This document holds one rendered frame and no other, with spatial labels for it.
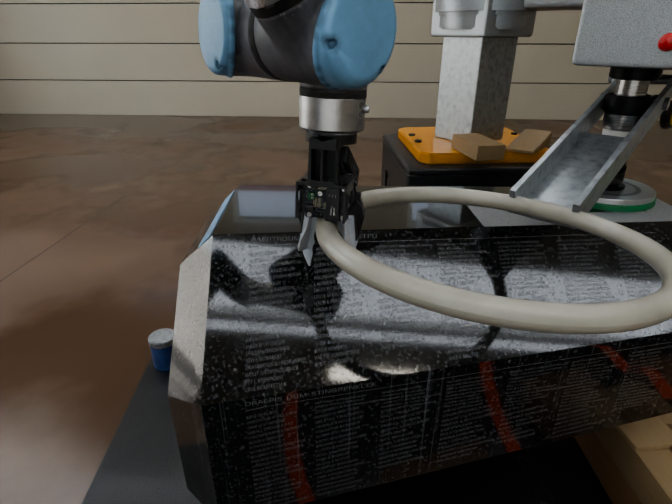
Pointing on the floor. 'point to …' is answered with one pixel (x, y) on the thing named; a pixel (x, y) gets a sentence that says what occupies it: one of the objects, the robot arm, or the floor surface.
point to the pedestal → (395, 162)
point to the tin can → (161, 348)
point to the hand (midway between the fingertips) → (328, 258)
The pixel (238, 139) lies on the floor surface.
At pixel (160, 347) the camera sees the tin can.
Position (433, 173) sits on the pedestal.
